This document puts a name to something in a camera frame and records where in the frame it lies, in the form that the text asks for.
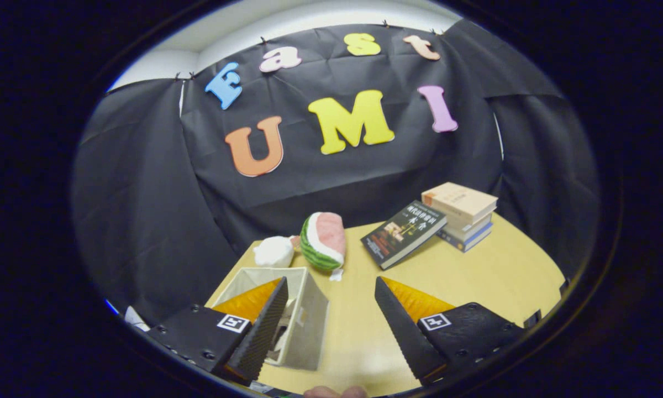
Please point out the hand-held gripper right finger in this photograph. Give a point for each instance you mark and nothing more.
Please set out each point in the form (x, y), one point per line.
(403, 331)

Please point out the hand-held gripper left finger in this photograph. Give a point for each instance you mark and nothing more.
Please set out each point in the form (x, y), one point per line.
(259, 331)

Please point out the grey fabric storage box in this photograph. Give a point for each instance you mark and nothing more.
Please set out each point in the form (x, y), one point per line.
(309, 326)

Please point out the white plush toy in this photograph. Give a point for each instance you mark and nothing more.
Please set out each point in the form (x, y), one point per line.
(273, 251)

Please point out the black cover book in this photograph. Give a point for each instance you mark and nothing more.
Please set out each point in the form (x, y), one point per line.
(400, 232)

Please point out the watermelon slice plush toy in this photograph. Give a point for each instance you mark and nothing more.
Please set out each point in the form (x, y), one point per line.
(323, 240)

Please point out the blue cover book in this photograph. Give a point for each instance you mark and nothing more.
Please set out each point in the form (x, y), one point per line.
(469, 239)

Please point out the white cover book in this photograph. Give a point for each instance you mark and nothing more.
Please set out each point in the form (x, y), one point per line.
(472, 226)

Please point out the beige cover book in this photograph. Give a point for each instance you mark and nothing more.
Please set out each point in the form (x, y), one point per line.
(458, 199)

